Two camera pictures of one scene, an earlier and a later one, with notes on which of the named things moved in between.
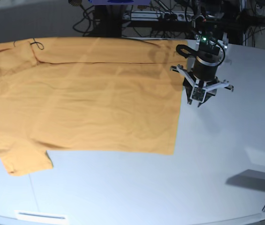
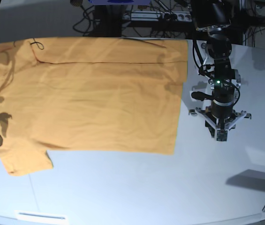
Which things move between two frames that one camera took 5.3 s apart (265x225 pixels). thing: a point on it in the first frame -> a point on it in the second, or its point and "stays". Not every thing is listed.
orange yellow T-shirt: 80,94 stays
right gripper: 206,66 -> 220,110
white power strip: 158,16 stays
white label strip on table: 32,215 stays
